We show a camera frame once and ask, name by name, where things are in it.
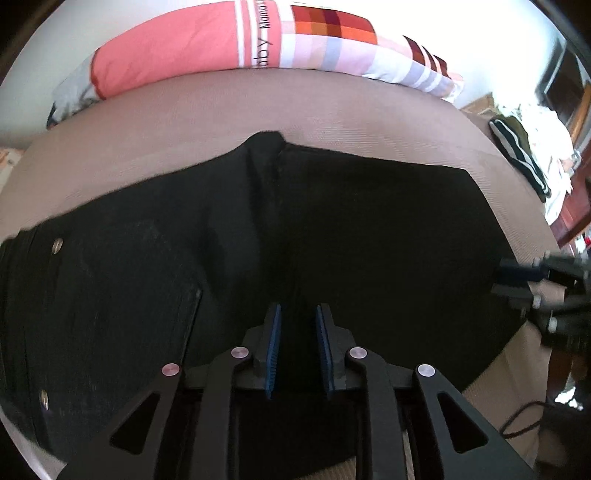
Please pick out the pink patchwork pillow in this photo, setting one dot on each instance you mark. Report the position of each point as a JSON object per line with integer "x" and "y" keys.
{"x": 184, "y": 46}

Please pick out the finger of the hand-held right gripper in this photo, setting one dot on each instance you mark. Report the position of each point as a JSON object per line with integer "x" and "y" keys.
{"x": 521, "y": 269}
{"x": 515, "y": 295}

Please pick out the black pants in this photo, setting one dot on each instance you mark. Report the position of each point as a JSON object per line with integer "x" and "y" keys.
{"x": 369, "y": 230}

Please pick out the dark striped garment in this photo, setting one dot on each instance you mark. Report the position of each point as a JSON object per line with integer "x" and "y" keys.
{"x": 519, "y": 152}

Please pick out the wooden bed frame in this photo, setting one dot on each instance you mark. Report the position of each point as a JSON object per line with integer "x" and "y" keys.
{"x": 561, "y": 374}

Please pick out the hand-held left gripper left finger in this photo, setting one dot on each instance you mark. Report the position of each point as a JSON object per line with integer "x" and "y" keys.
{"x": 273, "y": 341}

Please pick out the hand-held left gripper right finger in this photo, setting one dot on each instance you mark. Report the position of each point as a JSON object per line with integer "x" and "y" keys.
{"x": 323, "y": 346}

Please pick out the wooden cabinet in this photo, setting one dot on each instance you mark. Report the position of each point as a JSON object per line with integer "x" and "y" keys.
{"x": 570, "y": 92}

